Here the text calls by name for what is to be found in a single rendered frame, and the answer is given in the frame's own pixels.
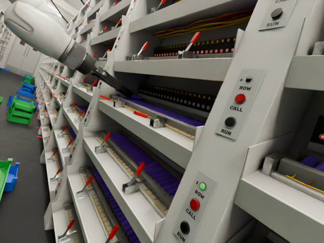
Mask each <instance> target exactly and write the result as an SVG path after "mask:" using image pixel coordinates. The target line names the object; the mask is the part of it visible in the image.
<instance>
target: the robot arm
mask: <svg viewBox="0 0 324 243"><path fill-rule="evenodd" d="M9 1H10V2H11V3H12V4H11V5H10V6H9V7H8V9H7V10H6V12H5V15H4V23H5V25H6V26H7V28H8V29H9V30H10V31H11V32H12V33H13V34H15V35H16V36H17V37H18V38H19V39H21V40H22V41H24V42H25V43H26V44H28V45H29V46H31V47H33V48H34V49H36V50H37V51H39V52H41V53H43V54H44V55H46V56H49V57H52V58H54V59H56V60H58V61H59V62H60V63H62V64H64V65H66V66H67V67H69V68H70V69H76V70H77V71H78V72H80V73H82V74H83V75H87V74H88V73H89V72H91V73H92V75H93V76H94V77H97V78H98V79H100V80H101V81H103V82H105V83H106V84H108V85H109V86H110V87H113V88H115V89H116V90H117V91H118V92H120V93H121V94H123V95H124V96H126V97H129V98H131V97H132V95H133V94H134V93H133V92H132V91H131V90H129V89H128V88H126V87H125V86H124V85H123V84H122V83H120V82H119V81H118V80H117V79H115V78H114V77H113V76H111V75H110V74H109V73H108V72H106V70H103V69H102V68H101V67H97V66H95V63H96V59H95V58H94V57H93V56H91V55H90V54H89V53H86V49H85V48H84V47H82V46H81V45H80V44H79V43H77V42H76V41H75V40H74V39H72V38H71V37H70V36H69V35H68V34H67V28H66V25H65V23H64V21H63V19H62V18H61V17H60V16H59V15H58V14H57V13H56V12H55V11H54V10H52V9H51V8H50V7H49V6H48V5H47V4H45V3H44V2H43V1H42V0H9Z"/></svg>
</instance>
